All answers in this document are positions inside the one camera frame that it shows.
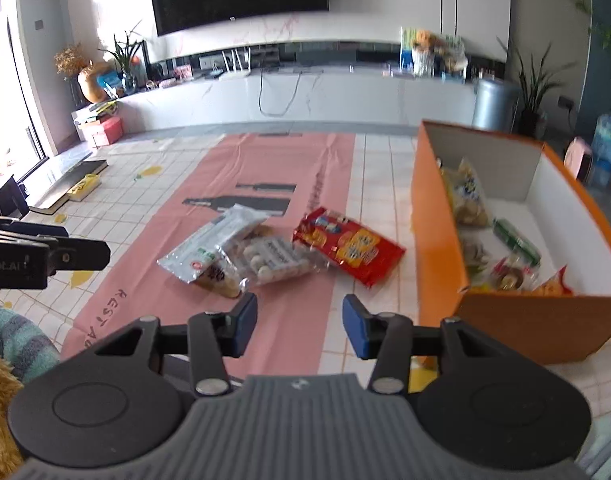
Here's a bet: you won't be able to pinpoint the blue water bottle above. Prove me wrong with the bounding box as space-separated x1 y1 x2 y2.
590 112 611 186

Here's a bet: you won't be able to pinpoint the white television cabinet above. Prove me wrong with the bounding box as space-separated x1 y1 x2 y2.
118 67 479 133

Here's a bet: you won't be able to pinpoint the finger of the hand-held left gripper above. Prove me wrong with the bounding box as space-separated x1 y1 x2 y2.
0 216 69 239
0 227 111 276

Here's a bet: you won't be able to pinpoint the white cabinet doors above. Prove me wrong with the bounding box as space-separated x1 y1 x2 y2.
439 0 512 46

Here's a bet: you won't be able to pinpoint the red packet of orange sticks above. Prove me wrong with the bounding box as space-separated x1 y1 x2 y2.
533 265 576 296

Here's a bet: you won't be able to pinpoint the dried flower bunch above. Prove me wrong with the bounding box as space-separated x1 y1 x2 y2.
54 44 88 78

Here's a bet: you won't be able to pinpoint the pink fan heater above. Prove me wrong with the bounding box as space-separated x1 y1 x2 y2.
564 136 593 181

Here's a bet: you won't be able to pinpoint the silver trash bin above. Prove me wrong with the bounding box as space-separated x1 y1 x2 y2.
472 77 520 133

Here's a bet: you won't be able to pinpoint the green candy packet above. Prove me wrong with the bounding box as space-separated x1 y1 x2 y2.
493 217 543 267

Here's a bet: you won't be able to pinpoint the green orchid plant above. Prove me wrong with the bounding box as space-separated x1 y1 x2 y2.
98 20 148 95

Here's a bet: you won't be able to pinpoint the white cardboard box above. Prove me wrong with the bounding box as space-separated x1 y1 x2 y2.
71 105 106 133

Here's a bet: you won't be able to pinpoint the yellow flat object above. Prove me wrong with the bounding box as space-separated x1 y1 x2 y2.
68 174 102 202

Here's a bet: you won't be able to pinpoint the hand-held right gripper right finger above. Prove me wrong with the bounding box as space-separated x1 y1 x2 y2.
342 294 523 396

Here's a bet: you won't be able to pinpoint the white router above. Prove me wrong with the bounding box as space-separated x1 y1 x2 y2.
220 46 251 80

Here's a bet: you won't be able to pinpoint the silver white pouch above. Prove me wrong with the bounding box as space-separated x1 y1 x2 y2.
156 204 268 285

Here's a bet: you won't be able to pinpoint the clear packet of white balls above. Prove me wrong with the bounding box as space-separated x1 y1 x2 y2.
216 236 331 295

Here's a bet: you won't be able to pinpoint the orange cardboard box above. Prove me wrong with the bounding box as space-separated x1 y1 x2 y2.
410 120 611 366

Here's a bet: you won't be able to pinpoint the black cable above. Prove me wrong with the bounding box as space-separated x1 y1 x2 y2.
258 67 319 117

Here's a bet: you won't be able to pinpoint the green printed card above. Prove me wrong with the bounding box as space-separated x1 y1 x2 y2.
400 26 419 68

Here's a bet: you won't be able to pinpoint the red biscuit packet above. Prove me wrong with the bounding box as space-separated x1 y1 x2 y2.
292 207 406 288

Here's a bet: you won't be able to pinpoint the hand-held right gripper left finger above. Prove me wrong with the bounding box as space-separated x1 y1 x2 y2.
78 292 259 397

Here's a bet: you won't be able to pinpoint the orange gourd vase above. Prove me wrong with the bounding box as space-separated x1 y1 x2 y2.
78 62 118 103

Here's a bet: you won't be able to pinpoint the small clear brown snack packet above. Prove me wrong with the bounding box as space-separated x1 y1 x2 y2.
490 255 539 291

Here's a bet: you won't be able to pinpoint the computer monitor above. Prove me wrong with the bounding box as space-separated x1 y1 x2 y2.
0 172 31 221

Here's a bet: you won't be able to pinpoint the clear packet with green leaves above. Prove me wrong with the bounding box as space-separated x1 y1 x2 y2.
458 235 496 281

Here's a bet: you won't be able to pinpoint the black book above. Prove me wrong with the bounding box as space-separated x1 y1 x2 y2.
28 159 108 217

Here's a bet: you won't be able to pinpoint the decorated plate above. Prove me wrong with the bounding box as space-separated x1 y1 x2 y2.
438 34 469 73

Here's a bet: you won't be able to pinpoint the potted long-leaf plant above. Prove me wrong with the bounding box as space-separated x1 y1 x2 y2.
496 35 576 138

